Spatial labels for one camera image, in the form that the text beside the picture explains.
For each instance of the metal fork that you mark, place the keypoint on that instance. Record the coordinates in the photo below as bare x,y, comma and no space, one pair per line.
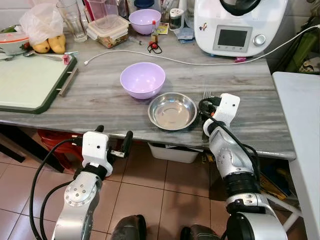
206,94

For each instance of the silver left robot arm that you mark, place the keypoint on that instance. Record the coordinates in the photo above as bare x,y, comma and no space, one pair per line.
80,200

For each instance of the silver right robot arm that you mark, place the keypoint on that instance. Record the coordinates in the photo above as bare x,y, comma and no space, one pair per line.
235,165

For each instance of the stainless steel bowl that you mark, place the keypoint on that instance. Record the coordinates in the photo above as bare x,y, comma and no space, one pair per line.
172,112

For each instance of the red plastic stool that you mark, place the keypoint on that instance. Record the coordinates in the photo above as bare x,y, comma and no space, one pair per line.
57,147

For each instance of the white plastic bin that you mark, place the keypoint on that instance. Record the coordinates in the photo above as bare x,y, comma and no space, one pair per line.
175,152

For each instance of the large purple plastic bowl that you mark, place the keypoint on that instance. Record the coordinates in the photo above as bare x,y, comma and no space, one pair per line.
142,80

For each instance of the dark left robot foot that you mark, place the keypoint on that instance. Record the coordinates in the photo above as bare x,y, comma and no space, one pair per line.
129,229

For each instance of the dark robot foot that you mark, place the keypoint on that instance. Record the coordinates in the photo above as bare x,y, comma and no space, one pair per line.
199,234
129,229

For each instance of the small pink clip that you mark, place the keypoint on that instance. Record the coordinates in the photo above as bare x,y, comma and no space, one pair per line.
66,59

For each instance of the green rimmed cutting board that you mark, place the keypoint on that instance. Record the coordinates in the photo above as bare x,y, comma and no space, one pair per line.
30,82

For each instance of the white kitchen machine with display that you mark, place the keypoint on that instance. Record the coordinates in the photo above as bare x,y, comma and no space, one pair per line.
240,25

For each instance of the small sauce bottle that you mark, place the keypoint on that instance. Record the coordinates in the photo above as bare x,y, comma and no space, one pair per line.
154,35

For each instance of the metal spoon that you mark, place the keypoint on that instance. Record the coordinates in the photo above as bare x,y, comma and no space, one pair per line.
45,55

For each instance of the white side table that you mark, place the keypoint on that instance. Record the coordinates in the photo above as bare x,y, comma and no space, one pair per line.
300,130

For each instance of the clear plastic food container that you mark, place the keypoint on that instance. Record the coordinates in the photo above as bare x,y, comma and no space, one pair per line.
109,32

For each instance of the yellow printed bag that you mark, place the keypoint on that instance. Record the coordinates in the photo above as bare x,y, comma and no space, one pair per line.
270,185

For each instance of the small purple plastic bowl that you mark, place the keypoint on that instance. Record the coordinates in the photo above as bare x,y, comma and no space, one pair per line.
145,21

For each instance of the clear drinking glass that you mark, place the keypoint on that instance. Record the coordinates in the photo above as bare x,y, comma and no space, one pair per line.
74,20

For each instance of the dark right robot foot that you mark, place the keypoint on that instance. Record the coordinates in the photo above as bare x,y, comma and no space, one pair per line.
199,234

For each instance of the pink transparent jug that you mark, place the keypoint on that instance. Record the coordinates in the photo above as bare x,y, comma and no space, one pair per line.
102,10

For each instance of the white plastic bag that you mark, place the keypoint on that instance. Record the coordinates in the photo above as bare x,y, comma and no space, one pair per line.
40,22

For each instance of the white bowl with red rim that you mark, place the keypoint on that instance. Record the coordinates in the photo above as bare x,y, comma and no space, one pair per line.
12,42

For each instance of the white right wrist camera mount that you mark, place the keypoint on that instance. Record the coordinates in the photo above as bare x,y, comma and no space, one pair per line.
226,107

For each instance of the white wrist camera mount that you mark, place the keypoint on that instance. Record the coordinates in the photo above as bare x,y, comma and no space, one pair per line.
96,147
226,107

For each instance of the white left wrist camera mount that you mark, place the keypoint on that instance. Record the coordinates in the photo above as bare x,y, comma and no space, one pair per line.
96,147

